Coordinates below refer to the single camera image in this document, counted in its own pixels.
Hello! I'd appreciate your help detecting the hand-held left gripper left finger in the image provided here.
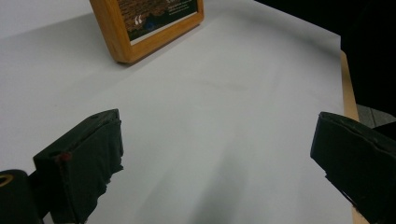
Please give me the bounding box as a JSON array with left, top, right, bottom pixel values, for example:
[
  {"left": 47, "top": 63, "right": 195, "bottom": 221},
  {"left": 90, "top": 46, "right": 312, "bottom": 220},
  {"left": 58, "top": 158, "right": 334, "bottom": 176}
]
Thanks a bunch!
[{"left": 32, "top": 108, "right": 125, "bottom": 224}]

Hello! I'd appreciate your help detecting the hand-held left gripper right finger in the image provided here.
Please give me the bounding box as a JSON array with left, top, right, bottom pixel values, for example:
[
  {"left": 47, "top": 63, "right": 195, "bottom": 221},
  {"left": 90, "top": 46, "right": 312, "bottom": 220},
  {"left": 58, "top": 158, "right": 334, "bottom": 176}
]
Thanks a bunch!
[{"left": 309, "top": 111, "right": 396, "bottom": 224}]

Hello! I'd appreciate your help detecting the wooden photo frame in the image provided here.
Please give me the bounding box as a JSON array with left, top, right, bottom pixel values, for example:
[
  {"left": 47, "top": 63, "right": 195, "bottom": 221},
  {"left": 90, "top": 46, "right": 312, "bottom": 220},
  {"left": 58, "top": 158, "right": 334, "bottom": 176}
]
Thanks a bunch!
[{"left": 89, "top": 0, "right": 205, "bottom": 64}]

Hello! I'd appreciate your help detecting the white table mat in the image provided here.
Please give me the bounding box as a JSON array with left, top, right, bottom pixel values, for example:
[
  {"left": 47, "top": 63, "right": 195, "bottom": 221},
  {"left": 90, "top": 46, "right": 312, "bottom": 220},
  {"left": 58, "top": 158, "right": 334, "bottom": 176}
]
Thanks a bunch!
[{"left": 0, "top": 0, "right": 355, "bottom": 224}]

